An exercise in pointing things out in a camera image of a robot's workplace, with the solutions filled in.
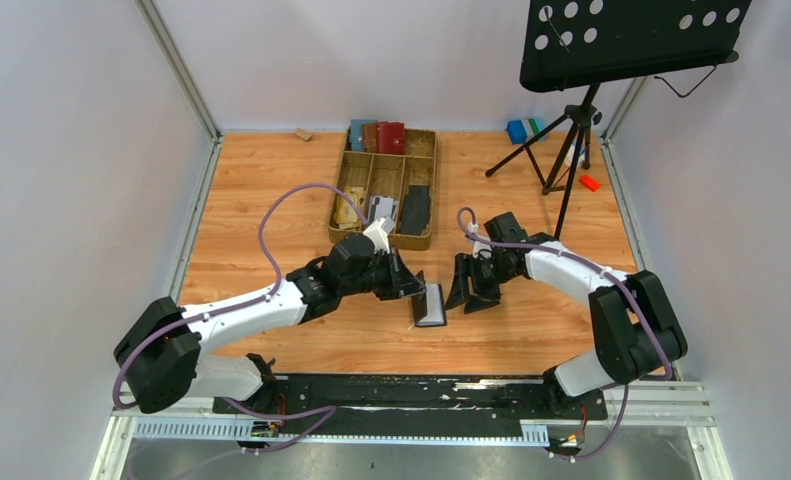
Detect black card holder with sleeves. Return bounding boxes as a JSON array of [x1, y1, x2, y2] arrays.
[[411, 283, 447, 328]]

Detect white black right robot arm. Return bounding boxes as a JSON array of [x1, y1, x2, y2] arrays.
[[445, 212, 688, 412]]

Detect silver black cards stack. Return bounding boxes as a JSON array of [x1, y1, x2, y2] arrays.
[[368, 195, 399, 233]]

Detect gold cards stack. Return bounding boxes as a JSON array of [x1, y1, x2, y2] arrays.
[[333, 186, 366, 230]]

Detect red card wallet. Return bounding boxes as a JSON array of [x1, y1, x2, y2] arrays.
[[376, 121, 405, 155]]

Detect brown card wallet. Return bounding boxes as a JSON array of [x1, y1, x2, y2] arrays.
[[360, 122, 379, 153]]

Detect blue card wallet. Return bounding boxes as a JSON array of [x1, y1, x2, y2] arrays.
[[348, 119, 377, 152]]

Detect woven wicker tray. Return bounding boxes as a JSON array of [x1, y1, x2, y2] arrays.
[[336, 128, 439, 251]]

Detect red block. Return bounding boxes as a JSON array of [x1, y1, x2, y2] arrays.
[[579, 175, 601, 192]]

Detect blue block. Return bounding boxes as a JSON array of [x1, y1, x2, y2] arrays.
[[505, 119, 533, 145]]

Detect green block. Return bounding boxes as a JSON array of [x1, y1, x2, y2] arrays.
[[526, 117, 545, 139]]

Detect small wooden block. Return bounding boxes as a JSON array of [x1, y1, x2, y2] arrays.
[[294, 128, 313, 142]]

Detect black music stand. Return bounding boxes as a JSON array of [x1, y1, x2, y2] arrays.
[[512, 1, 750, 241]]

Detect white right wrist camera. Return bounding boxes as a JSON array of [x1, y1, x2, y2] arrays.
[[468, 223, 492, 259]]

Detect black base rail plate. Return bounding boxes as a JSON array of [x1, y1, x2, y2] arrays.
[[243, 373, 608, 425]]

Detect white slotted cable duct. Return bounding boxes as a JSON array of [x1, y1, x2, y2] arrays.
[[133, 409, 549, 447]]

